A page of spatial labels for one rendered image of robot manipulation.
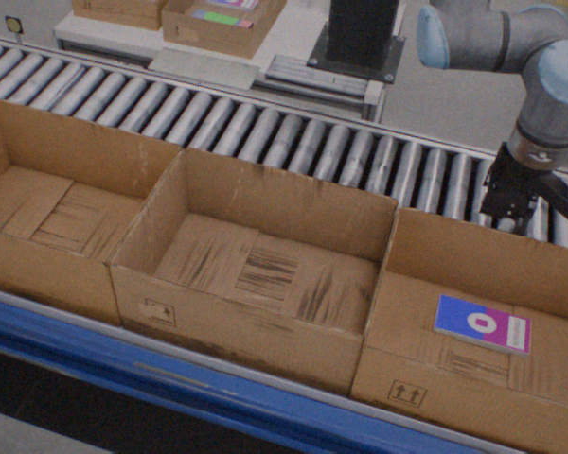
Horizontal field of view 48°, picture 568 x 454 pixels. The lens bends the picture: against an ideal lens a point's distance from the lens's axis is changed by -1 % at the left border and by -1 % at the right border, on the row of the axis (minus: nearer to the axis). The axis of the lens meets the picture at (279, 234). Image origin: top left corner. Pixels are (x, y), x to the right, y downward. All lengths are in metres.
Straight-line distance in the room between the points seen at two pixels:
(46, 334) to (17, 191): 0.37
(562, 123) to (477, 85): 2.45
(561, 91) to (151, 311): 0.67
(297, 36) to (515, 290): 1.16
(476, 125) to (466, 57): 2.13
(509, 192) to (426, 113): 2.08
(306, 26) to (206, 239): 1.07
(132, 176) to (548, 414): 0.83
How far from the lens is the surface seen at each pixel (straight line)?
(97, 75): 1.90
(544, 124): 0.97
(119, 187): 1.30
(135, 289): 0.99
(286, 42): 2.02
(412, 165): 1.63
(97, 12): 2.13
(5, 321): 1.13
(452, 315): 1.14
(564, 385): 1.16
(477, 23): 1.01
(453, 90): 3.33
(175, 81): 1.85
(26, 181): 1.37
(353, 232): 1.16
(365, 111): 1.87
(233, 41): 1.92
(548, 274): 1.16
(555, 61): 0.95
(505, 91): 3.42
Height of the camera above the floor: 1.79
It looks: 48 degrees down
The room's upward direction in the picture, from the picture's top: 5 degrees clockwise
